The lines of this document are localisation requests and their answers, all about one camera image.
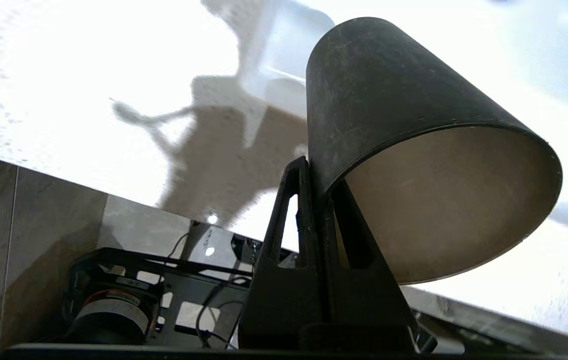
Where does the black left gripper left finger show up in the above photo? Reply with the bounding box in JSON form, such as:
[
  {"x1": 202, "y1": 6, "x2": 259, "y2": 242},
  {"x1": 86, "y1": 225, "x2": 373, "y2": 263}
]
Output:
[{"x1": 238, "y1": 156, "x2": 325, "y2": 351}]

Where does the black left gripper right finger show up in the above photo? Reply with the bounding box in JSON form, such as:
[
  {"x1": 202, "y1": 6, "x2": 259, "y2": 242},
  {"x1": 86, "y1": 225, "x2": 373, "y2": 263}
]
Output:
[{"x1": 316, "y1": 180, "x2": 438, "y2": 353}]

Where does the dark grey tumbler cup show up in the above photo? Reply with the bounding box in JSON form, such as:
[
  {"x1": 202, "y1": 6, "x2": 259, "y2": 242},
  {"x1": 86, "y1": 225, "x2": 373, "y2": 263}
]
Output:
[{"x1": 305, "y1": 16, "x2": 563, "y2": 286}]

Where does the grey electronics box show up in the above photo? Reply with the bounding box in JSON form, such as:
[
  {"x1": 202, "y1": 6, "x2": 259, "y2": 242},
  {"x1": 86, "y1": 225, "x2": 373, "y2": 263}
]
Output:
[{"x1": 183, "y1": 222, "x2": 264, "y2": 267}]

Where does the black cylinder base motor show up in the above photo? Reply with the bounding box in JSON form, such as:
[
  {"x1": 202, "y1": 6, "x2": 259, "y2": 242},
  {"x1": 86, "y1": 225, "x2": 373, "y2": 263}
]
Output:
[{"x1": 65, "y1": 289, "x2": 160, "y2": 347}]

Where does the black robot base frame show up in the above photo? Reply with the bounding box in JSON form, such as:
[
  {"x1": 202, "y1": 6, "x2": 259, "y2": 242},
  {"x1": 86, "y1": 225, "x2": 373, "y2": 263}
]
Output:
[{"x1": 64, "y1": 247, "x2": 269, "y2": 349}]

